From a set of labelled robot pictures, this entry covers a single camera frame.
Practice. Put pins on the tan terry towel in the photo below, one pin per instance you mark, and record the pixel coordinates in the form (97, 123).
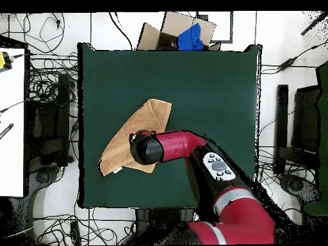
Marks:
(120, 148)

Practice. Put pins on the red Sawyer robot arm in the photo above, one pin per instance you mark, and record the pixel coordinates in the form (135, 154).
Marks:
(179, 144)

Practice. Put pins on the black equipment box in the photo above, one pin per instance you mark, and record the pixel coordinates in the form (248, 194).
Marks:
(51, 128)

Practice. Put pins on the dark green table cloth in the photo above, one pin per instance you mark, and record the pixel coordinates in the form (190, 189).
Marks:
(205, 77)

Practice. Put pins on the grey round floor base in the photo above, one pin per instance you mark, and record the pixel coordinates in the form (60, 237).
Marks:
(43, 176)

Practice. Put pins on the black power strip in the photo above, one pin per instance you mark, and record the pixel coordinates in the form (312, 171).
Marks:
(75, 232)

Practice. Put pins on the blue garment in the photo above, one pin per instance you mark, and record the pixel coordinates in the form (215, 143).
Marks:
(189, 38)

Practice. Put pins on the white desk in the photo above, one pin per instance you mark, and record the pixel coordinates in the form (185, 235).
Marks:
(11, 128)

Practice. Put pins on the open cardboard box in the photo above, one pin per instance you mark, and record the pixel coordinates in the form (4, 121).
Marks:
(176, 23)

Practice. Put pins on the black strip tool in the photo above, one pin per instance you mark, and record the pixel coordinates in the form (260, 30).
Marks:
(6, 131)

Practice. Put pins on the black upright bar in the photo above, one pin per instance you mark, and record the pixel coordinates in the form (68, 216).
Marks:
(282, 115)

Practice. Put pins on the yellow and black device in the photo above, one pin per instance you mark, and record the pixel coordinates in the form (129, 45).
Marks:
(2, 60)

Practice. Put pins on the black power adapter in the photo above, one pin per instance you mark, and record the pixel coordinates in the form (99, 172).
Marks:
(287, 64)

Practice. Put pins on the black rod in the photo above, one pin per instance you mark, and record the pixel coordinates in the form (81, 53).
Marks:
(315, 23)

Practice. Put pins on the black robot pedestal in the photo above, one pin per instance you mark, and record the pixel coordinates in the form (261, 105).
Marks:
(159, 217)

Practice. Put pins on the grey rectangular frame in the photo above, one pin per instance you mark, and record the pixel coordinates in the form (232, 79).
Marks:
(231, 28)

